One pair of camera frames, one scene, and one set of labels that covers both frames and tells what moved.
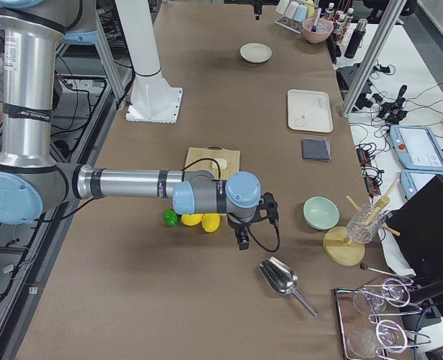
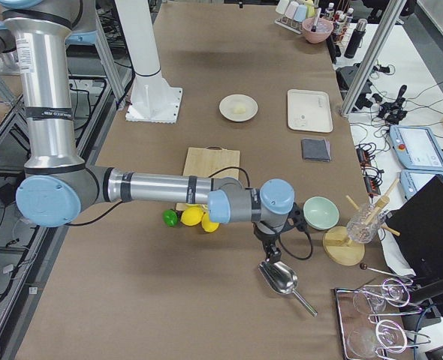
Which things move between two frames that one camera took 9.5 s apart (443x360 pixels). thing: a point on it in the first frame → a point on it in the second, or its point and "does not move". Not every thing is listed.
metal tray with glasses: (374, 319) does not move
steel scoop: (283, 279) does not move
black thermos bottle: (357, 40) does not move
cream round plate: (256, 52) → (237, 107)
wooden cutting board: (232, 156) does not move
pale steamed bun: (222, 163) → (239, 110)
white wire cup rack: (291, 25) does not move
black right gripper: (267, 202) → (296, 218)
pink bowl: (323, 29) does not move
